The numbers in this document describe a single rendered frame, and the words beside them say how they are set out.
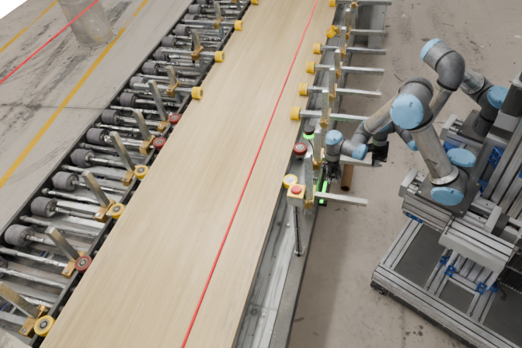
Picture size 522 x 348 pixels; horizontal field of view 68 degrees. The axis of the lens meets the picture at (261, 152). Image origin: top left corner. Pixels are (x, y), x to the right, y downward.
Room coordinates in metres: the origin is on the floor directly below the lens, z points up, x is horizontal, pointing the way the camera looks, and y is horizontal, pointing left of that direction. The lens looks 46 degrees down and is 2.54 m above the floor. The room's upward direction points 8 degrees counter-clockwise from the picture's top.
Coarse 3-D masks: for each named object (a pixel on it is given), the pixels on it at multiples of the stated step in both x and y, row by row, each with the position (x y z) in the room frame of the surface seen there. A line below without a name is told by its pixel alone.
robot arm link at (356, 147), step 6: (354, 138) 1.23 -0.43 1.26; (360, 138) 1.23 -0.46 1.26; (366, 138) 1.24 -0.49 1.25; (342, 144) 1.21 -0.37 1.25; (348, 144) 1.20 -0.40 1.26; (354, 144) 1.19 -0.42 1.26; (360, 144) 1.19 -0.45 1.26; (366, 144) 1.22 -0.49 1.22; (342, 150) 1.20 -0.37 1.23; (348, 150) 1.18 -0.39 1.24; (354, 150) 1.17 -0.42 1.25; (360, 150) 1.16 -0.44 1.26; (366, 150) 1.17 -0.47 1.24; (348, 156) 1.18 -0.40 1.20; (354, 156) 1.16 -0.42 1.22; (360, 156) 1.14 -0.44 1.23
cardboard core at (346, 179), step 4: (344, 164) 2.12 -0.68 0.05; (344, 168) 2.06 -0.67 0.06; (348, 168) 2.04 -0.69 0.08; (352, 168) 2.05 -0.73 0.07; (344, 172) 2.01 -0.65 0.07; (348, 172) 2.00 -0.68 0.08; (352, 172) 2.01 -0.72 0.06; (344, 176) 1.97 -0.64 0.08; (348, 176) 1.96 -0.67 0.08; (352, 176) 1.98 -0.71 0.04; (344, 180) 1.92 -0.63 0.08; (348, 180) 1.92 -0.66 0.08; (344, 184) 1.88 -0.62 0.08; (348, 184) 1.88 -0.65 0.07; (340, 188) 1.89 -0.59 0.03; (344, 188) 1.90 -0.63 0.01; (348, 188) 1.89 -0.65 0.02
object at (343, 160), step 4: (308, 152) 1.56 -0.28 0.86; (312, 152) 1.55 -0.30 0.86; (296, 156) 1.56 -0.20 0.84; (300, 156) 1.55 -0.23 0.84; (324, 160) 1.50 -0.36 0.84; (340, 160) 1.47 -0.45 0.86; (344, 160) 1.46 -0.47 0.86; (348, 160) 1.45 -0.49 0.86; (352, 160) 1.45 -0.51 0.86; (356, 160) 1.44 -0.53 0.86; (364, 160) 1.44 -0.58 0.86; (368, 160) 1.43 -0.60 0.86; (348, 164) 1.45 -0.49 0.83; (352, 164) 1.44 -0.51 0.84; (356, 164) 1.43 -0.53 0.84; (360, 164) 1.42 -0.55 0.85; (364, 164) 1.41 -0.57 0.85; (368, 164) 1.41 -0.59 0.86
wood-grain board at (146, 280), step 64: (320, 0) 3.36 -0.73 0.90; (256, 64) 2.48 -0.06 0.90; (192, 128) 1.87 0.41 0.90; (256, 128) 1.79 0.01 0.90; (192, 192) 1.35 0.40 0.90; (256, 192) 1.29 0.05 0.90; (128, 256) 1.01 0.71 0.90; (192, 256) 0.96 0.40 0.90; (256, 256) 0.91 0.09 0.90; (64, 320) 0.74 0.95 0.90; (128, 320) 0.70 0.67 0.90
